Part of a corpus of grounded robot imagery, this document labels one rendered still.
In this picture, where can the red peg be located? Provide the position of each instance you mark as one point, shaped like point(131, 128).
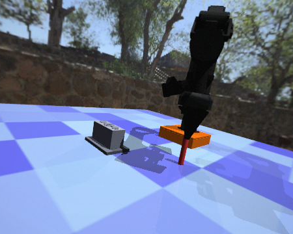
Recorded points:
point(183, 151)

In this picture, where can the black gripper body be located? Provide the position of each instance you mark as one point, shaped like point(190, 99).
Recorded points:
point(198, 97)

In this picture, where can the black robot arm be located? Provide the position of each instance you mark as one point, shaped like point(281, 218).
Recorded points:
point(210, 30)

